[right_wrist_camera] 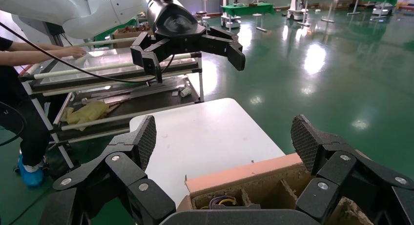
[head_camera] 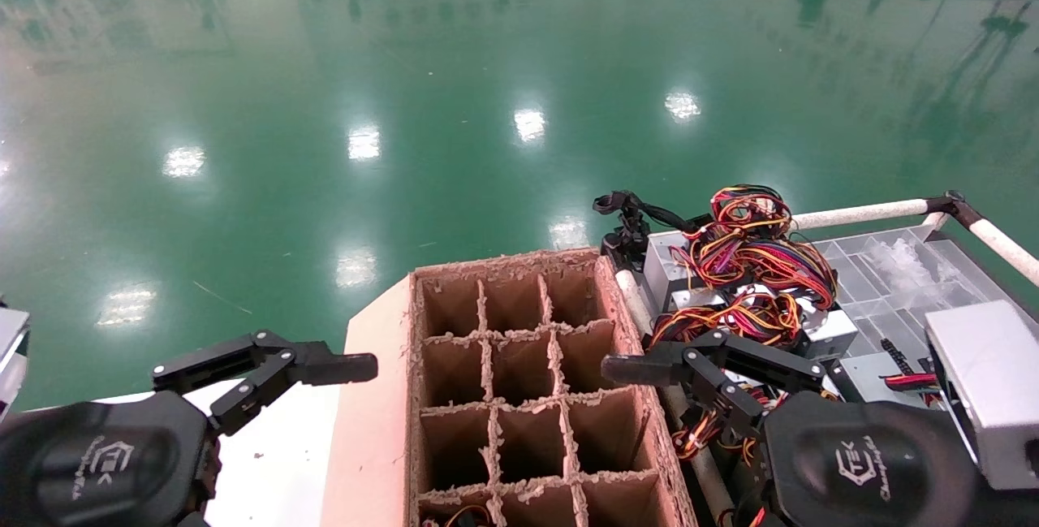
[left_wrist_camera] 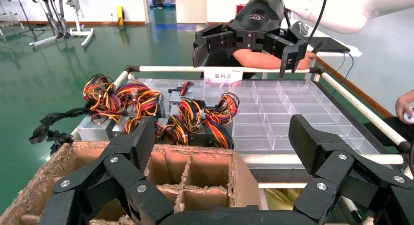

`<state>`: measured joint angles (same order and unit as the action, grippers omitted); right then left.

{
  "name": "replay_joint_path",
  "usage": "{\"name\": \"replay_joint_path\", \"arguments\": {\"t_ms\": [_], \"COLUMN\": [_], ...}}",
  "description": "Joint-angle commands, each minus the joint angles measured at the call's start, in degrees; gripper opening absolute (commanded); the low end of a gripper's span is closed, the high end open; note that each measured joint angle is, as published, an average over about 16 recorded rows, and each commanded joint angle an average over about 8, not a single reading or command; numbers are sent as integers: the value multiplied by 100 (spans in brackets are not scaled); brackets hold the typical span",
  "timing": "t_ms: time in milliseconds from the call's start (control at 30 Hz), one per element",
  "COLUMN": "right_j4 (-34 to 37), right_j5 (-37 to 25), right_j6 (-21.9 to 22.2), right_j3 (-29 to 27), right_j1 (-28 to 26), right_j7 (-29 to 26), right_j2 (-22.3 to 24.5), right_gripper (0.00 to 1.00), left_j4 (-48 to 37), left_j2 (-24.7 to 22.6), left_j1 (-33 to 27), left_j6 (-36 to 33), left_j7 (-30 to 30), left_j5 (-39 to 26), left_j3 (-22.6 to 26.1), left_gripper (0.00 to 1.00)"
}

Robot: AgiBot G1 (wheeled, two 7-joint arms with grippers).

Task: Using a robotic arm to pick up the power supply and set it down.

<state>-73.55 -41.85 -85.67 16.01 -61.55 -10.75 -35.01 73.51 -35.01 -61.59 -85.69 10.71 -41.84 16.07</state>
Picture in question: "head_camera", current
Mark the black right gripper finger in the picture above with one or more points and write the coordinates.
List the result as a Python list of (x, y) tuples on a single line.
[(641, 369)]

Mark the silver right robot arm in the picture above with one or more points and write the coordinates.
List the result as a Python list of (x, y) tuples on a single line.
[(990, 389)]

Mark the flat grey power supply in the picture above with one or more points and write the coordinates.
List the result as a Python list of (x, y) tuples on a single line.
[(873, 369)]

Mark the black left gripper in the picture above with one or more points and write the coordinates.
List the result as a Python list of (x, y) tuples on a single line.
[(105, 462)]

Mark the white silver power supply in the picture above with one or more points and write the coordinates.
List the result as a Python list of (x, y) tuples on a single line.
[(832, 328)]

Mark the brown cardboard box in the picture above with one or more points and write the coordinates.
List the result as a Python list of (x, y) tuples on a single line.
[(373, 429)]

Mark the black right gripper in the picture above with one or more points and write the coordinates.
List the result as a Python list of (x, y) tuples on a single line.
[(873, 470)]

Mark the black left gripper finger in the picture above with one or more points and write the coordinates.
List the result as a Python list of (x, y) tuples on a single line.
[(325, 366)]

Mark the clear plastic compartment tray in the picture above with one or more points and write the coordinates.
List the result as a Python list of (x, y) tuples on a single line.
[(893, 308)]

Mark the cardboard divider grid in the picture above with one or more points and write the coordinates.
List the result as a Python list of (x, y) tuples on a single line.
[(491, 407)]

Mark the grey metal power supply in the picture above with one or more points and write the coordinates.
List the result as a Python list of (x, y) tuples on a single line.
[(666, 263)]

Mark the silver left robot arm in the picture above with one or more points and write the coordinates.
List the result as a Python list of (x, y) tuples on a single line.
[(12, 356)]

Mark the black rail corner clamp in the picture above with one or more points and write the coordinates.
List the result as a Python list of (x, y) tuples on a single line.
[(954, 205)]

